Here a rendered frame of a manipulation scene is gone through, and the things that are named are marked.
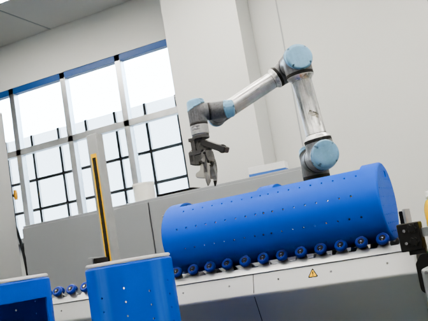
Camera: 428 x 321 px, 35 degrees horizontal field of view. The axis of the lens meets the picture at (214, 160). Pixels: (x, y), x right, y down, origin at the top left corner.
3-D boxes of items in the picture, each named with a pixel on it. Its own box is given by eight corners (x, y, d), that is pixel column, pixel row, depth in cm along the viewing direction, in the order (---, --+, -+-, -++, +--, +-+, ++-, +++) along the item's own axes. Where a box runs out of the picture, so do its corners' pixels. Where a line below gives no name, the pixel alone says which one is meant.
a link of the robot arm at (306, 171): (325, 175, 300) (320, 146, 302) (334, 171, 287) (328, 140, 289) (299, 179, 299) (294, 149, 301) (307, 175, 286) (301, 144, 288)
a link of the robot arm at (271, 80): (289, 55, 306) (200, 113, 298) (295, 47, 296) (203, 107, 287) (304, 76, 306) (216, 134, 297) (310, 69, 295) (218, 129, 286)
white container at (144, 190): (142, 205, 487) (139, 185, 489) (160, 201, 480) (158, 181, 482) (130, 205, 472) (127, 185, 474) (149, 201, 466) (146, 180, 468)
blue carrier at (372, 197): (200, 270, 290) (188, 204, 294) (404, 237, 254) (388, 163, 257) (167, 278, 265) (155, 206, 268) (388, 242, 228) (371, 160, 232)
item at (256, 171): (253, 180, 445) (251, 169, 446) (289, 173, 438) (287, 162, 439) (249, 179, 433) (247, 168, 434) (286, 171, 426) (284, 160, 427)
